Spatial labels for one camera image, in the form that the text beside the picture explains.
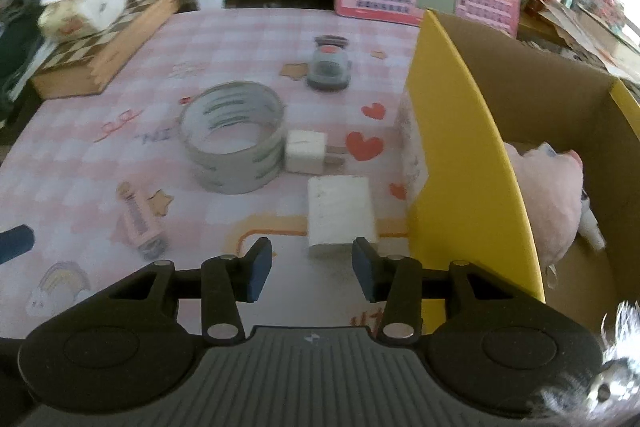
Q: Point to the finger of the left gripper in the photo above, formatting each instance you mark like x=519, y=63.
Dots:
x=16, y=242

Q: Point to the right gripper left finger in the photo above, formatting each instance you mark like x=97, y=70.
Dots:
x=227, y=280

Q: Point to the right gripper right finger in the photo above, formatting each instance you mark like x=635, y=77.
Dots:
x=395, y=281

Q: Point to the large white charger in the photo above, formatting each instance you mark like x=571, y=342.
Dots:
x=340, y=210

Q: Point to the clear tape roll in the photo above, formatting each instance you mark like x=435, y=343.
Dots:
x=234, y=136

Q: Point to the small white usb charger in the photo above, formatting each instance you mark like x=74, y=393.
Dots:
x=308, y=152

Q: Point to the pink plush toy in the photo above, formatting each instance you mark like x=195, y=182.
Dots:
x=551, y=187

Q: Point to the silver spray bottle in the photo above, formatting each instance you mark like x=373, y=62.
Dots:
x=588, y=226

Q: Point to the yellow cardboard box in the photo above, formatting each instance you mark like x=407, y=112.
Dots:
x=471, y=92

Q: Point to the wooden chess box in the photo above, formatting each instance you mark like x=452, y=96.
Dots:
x=86, y=66

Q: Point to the pile of clothes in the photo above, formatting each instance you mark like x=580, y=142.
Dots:
x=21, y=40

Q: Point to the grey toy car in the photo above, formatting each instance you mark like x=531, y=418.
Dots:
x=329, y=68

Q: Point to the tissue pack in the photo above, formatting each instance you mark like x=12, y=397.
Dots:
x=65, y=20

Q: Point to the stack of papers and books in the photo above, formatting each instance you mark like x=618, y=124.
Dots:
x=584, y=37

